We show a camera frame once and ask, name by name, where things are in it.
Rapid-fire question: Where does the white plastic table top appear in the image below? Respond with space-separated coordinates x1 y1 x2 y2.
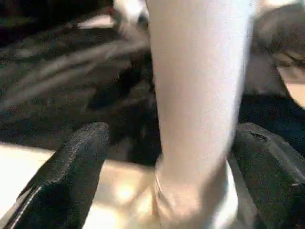
0 142 258 229

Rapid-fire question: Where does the black plastic mat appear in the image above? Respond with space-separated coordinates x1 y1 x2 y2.
0 0 305 167

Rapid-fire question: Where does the white plastic table leg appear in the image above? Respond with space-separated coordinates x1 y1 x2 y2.
145 0 256 229

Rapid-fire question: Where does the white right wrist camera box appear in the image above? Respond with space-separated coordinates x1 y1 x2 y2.
112 0 149 35

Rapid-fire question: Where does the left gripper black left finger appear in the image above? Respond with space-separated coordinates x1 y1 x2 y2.
0 121 111 229

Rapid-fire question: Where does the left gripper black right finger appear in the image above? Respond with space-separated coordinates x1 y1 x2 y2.
231 122 305 229

